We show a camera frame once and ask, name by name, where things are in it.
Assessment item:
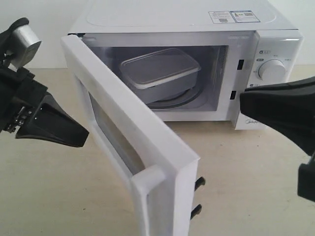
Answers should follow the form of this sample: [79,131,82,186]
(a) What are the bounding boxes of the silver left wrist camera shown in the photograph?
[6,25,42,69]

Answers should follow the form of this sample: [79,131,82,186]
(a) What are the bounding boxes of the glass microwave turntable plate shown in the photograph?
[147,84,205,110]

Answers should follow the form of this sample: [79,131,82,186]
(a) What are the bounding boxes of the upper white control knob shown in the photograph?
[258,59,286,81]

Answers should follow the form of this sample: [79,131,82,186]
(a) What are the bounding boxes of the white plastic lidded container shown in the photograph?
[119,48,201,104]

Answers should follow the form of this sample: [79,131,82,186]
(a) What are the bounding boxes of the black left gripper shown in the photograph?
[0,66,89,148]

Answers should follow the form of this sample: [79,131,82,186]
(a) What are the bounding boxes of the white frame with dark panel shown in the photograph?
[61,35,199,236]

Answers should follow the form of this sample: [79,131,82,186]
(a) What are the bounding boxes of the white microwave oven body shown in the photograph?
[68,0,303,130]

